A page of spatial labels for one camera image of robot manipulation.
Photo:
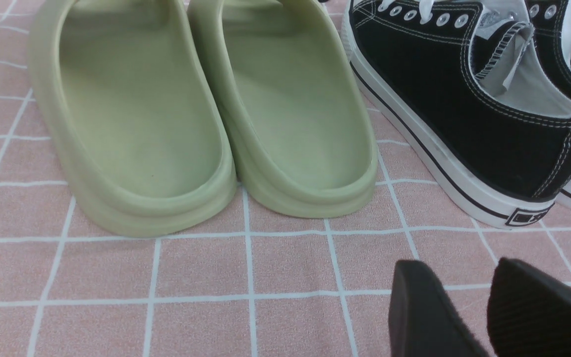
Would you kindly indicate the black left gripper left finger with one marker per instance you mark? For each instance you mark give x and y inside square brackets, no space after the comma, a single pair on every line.
[422,319]

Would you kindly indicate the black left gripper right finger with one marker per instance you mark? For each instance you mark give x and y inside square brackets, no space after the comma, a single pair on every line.
[529,312]

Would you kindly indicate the right green foam slide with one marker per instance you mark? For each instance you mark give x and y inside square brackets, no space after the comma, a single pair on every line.
[299,131]

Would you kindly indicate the green foam slide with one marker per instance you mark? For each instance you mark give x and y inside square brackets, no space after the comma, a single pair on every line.
[299,131]
[132,118]

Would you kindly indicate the left black canvas sneaker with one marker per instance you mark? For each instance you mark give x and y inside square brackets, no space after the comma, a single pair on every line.
[462,82]

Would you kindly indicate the pink checkered tablecloth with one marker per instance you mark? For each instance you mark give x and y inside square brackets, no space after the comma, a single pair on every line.
[247,282]

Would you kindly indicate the left green foam slide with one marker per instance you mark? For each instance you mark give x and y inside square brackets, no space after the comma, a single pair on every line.
[132,118]

